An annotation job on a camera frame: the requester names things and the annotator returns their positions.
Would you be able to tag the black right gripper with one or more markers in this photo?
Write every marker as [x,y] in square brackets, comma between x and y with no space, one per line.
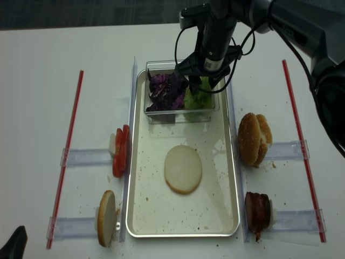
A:
[213,53]

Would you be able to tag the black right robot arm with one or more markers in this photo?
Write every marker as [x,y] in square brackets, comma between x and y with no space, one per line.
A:
[319,33]

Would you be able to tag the green lettuce pile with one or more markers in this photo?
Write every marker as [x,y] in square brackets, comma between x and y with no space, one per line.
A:
[197,100]

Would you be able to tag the rear tomato slice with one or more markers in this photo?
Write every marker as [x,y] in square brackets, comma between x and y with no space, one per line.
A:
[125,145]

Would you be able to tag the tomato slice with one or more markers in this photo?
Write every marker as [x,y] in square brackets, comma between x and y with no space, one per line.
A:
[125,145]
[118,157]

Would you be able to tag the white tomato stopper block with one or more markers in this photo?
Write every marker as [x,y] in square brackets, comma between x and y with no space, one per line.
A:
[112,145]

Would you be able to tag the front tomato slice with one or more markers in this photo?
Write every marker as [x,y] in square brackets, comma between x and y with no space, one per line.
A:
[118,157]

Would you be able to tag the rear meat patty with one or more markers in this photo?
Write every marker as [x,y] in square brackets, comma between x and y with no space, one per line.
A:
[265,211]

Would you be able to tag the purple cabbage leaves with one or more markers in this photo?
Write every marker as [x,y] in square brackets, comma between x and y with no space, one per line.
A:
[167,92]

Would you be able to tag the clear plastic salad container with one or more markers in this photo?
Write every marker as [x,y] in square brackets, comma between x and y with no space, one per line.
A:
[172,116]

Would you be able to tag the front sesame bun top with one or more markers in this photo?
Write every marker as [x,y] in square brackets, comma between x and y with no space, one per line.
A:
[249,137]

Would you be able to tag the sesame bun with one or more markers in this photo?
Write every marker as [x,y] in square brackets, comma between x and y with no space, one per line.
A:
[265,139]
[249,137]

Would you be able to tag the left clear vertical divider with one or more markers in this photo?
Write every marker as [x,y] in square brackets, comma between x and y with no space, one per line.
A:
[132,101]

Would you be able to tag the clear vertical divider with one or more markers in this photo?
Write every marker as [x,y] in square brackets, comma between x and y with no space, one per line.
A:
[237,162]
[132,101]

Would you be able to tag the rear sesame bun top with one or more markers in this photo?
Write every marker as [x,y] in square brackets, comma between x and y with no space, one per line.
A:
[265,139]

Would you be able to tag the bottom bun on tray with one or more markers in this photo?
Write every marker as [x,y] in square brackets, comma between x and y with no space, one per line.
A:
[182,169]

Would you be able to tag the metal serving tray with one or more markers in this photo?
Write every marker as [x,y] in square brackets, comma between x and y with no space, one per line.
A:
[153,209]

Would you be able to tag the white patty stopper block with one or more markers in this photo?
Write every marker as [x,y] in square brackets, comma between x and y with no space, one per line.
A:
[273,216]

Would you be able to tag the right clear vertical divider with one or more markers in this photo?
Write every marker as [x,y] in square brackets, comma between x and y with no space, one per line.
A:
[237,162]

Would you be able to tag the upright bun half left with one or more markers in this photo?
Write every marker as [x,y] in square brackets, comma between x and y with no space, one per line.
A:
[106,218]

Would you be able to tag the left red tape line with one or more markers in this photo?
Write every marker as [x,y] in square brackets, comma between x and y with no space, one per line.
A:
[63,169]

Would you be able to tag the red tape line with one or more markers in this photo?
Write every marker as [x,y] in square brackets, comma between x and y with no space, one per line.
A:
[63,169]
[319,217]

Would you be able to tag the right red tape line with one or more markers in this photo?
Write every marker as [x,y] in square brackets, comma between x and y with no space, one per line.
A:
[319,217]

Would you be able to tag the black left gripper tip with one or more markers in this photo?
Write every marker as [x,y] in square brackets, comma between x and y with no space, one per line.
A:
[15,246]

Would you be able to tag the clear bun rail right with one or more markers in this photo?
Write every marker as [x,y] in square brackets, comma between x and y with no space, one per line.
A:
[294,150]

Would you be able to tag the clear bun rail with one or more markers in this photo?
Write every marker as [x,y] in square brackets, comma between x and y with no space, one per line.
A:
[61,228]
[294,150]

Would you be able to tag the clear tomato rail holder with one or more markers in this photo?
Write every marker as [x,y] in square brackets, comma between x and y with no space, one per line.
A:
[85,157]

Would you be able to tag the clear patty rail holder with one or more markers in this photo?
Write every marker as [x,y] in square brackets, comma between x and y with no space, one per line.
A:
[296,221]

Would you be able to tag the clear bun rail left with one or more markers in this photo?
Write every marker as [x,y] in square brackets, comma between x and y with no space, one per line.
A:
[61,228]

